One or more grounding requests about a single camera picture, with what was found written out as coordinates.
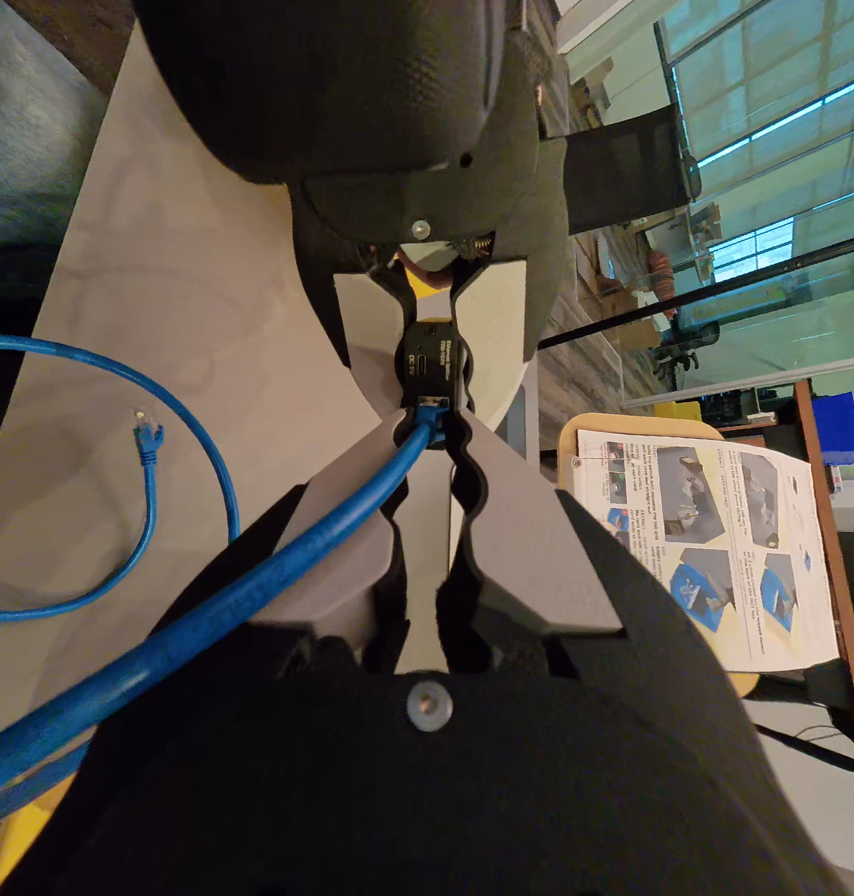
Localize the yellow plastic bin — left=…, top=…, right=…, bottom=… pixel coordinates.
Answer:
left=0, top=769, right=72, bottom=896

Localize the black tripod leg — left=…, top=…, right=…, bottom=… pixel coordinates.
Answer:
left=539, top=234, right=854, bottom=351

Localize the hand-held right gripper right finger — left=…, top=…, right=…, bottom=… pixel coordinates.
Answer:
left=435, top=408, right=625, bottom=674

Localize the black ethernet splitter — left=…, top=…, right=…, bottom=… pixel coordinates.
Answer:
left=395, top=319, right=474, bottom=413

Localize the brown wooden panel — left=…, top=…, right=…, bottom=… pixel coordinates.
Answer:
left=792, top=379, right=854, bottom=772

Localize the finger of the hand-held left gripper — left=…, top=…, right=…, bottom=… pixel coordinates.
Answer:
left=450, top=259, right=530, bottom=433
left=333, top=270, right=419, bottom=422

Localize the round wooden board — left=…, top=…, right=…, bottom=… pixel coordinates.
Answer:
left=557, top=412, right=761, bottom=699

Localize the blue ethernet cable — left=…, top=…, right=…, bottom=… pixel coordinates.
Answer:
left=0, top=335, right=450, bottom=828

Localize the printed instruction sheet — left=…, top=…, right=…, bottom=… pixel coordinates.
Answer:
left=576, top=427, right=842, bottom=674

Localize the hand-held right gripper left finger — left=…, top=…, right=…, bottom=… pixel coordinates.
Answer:
left=247, top=408, right=415, bottom=653

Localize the black office chair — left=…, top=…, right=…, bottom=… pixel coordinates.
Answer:
left=562, top=105, right=702, bottom=236

